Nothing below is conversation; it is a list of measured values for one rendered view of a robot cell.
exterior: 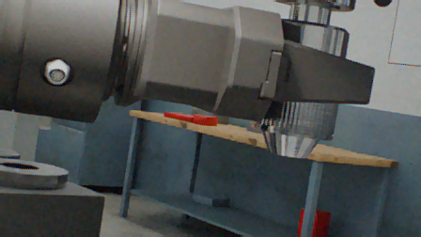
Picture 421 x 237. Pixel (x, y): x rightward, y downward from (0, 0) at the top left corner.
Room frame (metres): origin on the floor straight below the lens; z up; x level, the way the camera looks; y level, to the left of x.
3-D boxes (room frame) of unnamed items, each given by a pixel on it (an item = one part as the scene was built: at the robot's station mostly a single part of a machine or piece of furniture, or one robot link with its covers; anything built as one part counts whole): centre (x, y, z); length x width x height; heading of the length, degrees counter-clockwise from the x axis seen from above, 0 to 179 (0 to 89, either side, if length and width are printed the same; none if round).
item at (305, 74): (0.43, -0.05, 1.24); 0.06 x 0.02 x 0.03; 103
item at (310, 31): (0.46, -0.05, 1.26); 0.05 x 0.05 x 0.01
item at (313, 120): (0.46, -0.05, 1.23); 0.05 x 0.05 x 0.05
